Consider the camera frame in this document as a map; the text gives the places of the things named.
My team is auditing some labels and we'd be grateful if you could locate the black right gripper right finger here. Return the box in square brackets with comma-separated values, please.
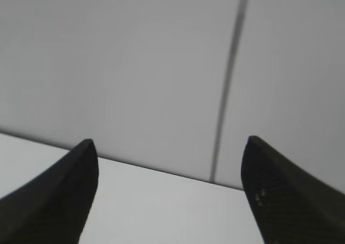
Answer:
[241, 136, 344, 243]

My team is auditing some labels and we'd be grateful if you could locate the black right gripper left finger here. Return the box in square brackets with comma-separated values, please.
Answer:
[1, 139, 99, 244]

